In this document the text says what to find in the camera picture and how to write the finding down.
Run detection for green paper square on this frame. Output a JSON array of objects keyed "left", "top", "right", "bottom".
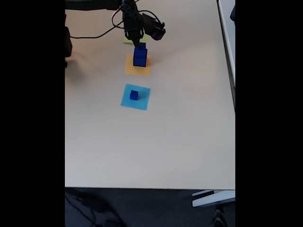
[{"left": 123, "top": 33, "right": 148, "bottom": 45}]

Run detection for orange paper square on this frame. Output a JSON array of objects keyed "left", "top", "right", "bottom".
[{"left": 125, "top": 53, "right": 151, "bottom": 76}]

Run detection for light blue paper square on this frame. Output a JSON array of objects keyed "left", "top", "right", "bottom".
[{"left": 120, "top": 83, "right": 152, "bottom": 111}]

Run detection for medium blue cube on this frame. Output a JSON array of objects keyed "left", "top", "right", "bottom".
[{"left": 135, "top": 42, "right": 147, "bottom": 54}]

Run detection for large blue cube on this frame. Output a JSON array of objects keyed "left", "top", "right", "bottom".
[{"left": 133, "top": 48, "right": 148, "bottom": 68}]

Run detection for white neighbouring table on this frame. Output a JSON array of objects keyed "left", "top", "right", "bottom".
[{"left": 217, "top": 0, "right": 236, "bottom": 111}]

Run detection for white table leg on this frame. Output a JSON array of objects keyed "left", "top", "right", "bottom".
[{"left": 191, "top": 190, "right": 236, "bottom": 208}]

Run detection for black camera box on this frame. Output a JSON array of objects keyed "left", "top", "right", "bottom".
[{"left": 141, "top": 13, "right": 166, "bottom": 41}]

